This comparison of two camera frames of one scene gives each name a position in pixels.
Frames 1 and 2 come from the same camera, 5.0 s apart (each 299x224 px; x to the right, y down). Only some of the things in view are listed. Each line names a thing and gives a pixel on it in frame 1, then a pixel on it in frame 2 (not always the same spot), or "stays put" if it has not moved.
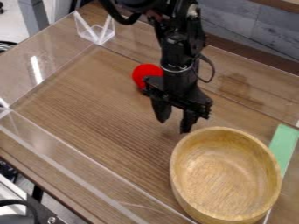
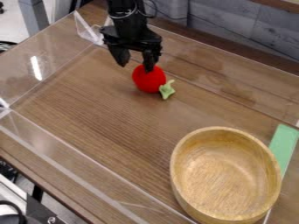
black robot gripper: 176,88 -> 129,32
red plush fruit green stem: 144,70 stays put
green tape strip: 283,144 stays put
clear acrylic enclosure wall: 78,122 stays put
